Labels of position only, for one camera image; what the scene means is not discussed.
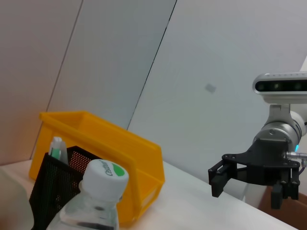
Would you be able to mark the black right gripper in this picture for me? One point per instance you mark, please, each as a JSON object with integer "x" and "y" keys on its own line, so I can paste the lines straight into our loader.
{"x": 266, "y": 165}

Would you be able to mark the clear green-label water bottle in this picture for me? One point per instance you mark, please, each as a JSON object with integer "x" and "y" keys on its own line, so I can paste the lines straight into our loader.
{"x": 103, "y": 175}

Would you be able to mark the dark grey marker pen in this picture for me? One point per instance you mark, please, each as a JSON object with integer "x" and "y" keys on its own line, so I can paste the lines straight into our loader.
{"x": 64, "y": 155}

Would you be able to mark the green white utility knife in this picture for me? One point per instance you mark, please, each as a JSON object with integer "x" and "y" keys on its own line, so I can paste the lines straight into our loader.
{"x": 55, "y": 151}

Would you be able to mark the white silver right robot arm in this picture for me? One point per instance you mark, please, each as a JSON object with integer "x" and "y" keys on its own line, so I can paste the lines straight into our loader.
{"x": 275, "y": 133}

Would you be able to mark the black mesh pen holder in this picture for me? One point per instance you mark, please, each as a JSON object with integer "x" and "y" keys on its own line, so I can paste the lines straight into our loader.
{"x": 52, "y": 182}

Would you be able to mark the brown cardboard box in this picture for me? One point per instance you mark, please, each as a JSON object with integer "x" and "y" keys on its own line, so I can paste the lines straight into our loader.
{"x": 287, "y": 210}

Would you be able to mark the yellow plastic bin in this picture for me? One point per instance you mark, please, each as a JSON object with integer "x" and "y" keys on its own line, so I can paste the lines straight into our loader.
{"x": 108, "y": 141}

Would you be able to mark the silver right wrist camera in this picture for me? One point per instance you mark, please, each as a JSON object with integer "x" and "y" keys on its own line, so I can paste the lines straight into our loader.
{"x": 275, "y": 86}

